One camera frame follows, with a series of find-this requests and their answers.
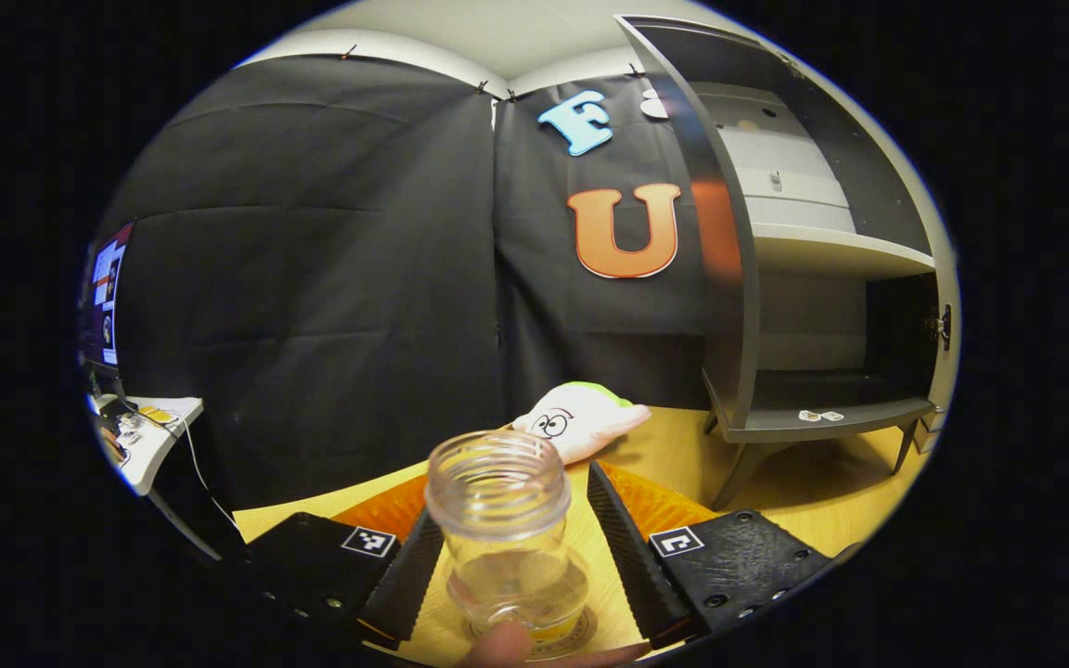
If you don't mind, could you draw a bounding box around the pink plush toy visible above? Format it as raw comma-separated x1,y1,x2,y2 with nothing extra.
509,380,653,465

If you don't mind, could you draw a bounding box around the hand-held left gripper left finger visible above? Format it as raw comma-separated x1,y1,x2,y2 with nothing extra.
242,473,447,650

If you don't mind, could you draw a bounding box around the computer monitor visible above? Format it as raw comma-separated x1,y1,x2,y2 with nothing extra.
78,221,137,369

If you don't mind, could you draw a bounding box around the clear glass bottle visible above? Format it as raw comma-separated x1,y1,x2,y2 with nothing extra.
423,430,592,650

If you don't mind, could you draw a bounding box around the round brown coaster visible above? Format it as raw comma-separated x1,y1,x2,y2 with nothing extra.
460,601,599,662

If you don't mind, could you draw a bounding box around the white cable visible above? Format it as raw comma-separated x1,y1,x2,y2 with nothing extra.
174,415,240,534

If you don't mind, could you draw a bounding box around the grey cabinet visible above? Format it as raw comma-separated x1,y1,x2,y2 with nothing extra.
613,14,962,511

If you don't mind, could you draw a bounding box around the black backdrop cloth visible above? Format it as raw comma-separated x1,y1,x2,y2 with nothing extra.
89,54,744,558

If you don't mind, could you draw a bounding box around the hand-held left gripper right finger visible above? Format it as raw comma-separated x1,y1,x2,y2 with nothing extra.
586,459,837,650

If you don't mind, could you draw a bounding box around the white side table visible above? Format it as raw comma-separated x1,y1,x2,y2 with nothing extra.
87,393,225,562

